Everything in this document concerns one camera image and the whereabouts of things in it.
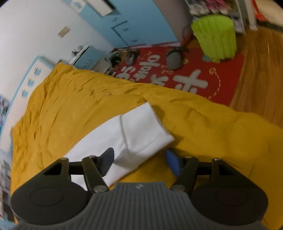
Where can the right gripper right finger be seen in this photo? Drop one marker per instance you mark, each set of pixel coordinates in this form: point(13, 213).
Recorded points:
point(186, 170)

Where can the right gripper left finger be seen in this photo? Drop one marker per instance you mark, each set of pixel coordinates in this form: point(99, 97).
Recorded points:
point(93, 169)

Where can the white small garment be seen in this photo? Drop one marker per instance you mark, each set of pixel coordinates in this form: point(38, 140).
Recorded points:
point(134, 136)

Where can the mustard yellow bed duvet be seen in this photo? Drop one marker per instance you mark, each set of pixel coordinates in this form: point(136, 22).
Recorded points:
point(70, 103)

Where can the red floor rug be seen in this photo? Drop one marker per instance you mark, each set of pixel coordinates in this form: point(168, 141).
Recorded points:
point(198, 75)

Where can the blue bedside table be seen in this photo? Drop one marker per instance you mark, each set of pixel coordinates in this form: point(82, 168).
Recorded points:
point(86, 58)

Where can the grey slipper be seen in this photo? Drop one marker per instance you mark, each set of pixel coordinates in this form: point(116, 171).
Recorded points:
point(174, 59)

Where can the white and blue headboard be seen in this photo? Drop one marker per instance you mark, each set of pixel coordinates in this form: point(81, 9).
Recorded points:
point(39, 69)

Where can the dark slipper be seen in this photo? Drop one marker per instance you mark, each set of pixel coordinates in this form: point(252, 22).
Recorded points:
point(132, 57)

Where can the lime green plastic bin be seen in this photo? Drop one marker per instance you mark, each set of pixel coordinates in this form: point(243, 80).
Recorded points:
point(216, 36)

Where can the blue wardrobe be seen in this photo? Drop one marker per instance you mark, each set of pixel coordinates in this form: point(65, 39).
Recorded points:
point(131, 23)

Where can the cluttered storage shelf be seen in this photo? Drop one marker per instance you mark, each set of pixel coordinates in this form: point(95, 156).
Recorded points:
point(242, 13)

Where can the beige wall switch plate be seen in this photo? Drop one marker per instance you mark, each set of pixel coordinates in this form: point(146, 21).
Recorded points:
point(63, 31)

